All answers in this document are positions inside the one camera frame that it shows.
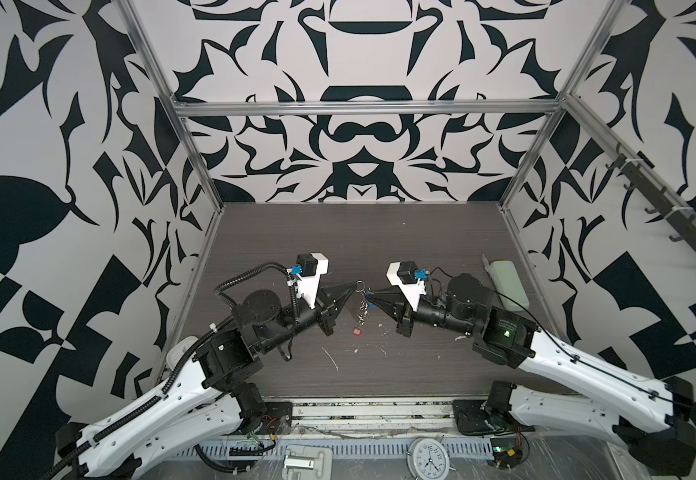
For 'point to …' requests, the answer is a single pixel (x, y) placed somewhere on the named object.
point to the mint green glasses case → (507, 282)
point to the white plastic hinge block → (303, 462)
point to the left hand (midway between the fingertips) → (355, 278)
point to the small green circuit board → (506, 452)
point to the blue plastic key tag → (370, 304)
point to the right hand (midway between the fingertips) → (371, 297)
